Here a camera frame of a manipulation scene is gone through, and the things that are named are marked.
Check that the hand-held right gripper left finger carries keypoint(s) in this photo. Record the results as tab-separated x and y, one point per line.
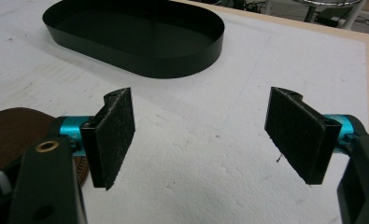
110	140

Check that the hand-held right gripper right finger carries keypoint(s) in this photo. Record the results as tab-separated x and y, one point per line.
297	133

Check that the black oval tray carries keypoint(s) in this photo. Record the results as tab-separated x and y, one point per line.
135	62

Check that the brown zip pouch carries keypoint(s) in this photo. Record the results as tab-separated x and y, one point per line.
11	137

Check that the white foam mat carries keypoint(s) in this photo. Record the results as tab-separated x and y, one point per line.
204	155

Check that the black round stool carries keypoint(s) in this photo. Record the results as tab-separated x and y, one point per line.
310	13

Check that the white metal stand leg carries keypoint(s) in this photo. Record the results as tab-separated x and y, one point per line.
354	15

